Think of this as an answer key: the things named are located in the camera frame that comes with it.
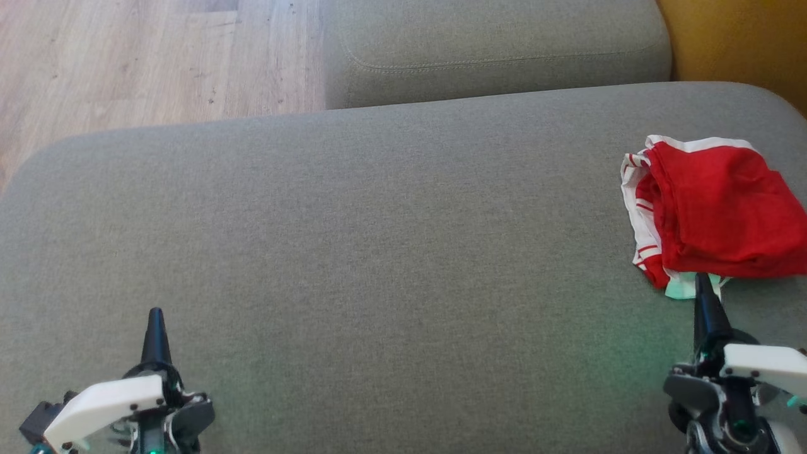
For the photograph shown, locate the large grey sofa seat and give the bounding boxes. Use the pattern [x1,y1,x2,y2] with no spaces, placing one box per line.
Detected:
[0,81,807,454]

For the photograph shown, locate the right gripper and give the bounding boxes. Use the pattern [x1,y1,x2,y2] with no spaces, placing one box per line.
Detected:
[662,272,807,454]

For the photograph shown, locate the small grey sofa module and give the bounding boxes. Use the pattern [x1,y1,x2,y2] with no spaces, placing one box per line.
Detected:
[320,0,673,111]

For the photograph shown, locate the red white-striped shorts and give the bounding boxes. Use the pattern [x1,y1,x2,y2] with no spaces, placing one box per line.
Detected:
[646,135,807,279]

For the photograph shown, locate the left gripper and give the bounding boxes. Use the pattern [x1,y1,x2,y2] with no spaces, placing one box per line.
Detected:
[43,307,216,454]

